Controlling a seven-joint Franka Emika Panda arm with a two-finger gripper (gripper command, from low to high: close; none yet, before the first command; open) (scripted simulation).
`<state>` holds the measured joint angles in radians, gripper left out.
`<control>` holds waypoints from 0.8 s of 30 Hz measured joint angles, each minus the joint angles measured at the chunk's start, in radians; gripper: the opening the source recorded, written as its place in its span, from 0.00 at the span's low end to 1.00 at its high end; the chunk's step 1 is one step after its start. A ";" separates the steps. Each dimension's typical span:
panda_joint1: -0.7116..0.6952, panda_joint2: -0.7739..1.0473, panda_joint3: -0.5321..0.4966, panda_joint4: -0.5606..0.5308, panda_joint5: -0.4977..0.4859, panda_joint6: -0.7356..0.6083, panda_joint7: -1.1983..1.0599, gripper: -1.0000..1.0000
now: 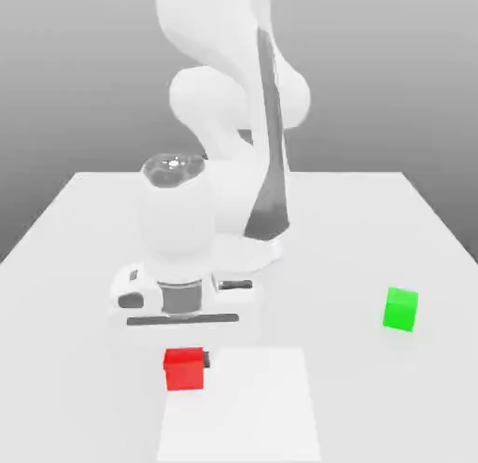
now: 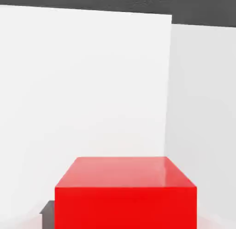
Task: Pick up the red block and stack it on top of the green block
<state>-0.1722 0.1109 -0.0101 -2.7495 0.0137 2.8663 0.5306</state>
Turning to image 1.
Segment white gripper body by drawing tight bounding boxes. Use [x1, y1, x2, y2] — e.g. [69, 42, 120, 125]
[119, 312, 246, 342]

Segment small red cube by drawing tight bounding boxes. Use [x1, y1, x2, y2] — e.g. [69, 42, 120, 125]
[162, 346, 206, 392]

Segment small green cube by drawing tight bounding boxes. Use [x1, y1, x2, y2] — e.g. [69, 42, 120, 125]
[381, 287, 420, 334]

